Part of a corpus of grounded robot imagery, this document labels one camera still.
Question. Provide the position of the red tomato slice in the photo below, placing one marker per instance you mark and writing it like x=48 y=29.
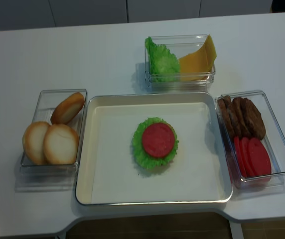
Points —
x=158 y=140

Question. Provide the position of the lettuce leaf on bun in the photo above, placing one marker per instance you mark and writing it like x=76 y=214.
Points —
x=139 y=154

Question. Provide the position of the lettuce leaf in container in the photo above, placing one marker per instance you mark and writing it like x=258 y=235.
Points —
x=164 y=65

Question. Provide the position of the clear lettuce cheese container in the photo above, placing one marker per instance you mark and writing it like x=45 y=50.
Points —
x=181 y=46

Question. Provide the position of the yellow cheese slice front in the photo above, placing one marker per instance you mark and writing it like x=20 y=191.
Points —
x=194 y=65

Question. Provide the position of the yellow cheese slice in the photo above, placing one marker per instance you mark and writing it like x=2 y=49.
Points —
x=194 y=65
x=210 y=51

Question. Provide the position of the yellow cheese slice back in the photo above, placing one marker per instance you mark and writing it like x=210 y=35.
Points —
x=210 y=51

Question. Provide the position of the white metal tray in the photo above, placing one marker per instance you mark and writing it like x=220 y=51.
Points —
x=108 y=173

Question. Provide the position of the bun half back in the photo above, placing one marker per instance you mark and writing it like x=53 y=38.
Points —
x=68 y=109

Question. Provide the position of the bun half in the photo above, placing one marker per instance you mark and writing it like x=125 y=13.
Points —
x=60 y=145
x=68 y=109
x=32 y=142

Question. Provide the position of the brown meat patty far left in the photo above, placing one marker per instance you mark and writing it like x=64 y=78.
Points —
x=226 y=118

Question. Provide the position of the brown meat patty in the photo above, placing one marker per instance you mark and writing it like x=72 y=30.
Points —
x=237 y=106
x=226 y=118
x=233 y=116
x=253 y=119

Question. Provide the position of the bun half front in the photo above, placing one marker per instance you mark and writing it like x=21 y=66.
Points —
x=60 y=145

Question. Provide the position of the brown meat patty middle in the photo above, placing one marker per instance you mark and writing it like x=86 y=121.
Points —
x=237 y=106

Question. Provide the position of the tomato slice back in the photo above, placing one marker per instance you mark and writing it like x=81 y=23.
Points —
x=239 y=156

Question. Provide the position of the tomato slice middle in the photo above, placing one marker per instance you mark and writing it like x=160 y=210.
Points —
x=245 y=157

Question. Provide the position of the bun half far left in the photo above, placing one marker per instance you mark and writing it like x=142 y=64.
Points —
x=32 y=142

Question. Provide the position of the brown meat patty right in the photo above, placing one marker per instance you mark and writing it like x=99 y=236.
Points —
x=253 y=119

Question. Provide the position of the clear meat tomato container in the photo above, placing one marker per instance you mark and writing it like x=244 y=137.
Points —
x=274 y=143

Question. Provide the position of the tomato slice front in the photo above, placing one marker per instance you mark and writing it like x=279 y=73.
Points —
x=258 y=158

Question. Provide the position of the clear bun container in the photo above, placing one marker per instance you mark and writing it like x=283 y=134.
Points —
x=47 y=102

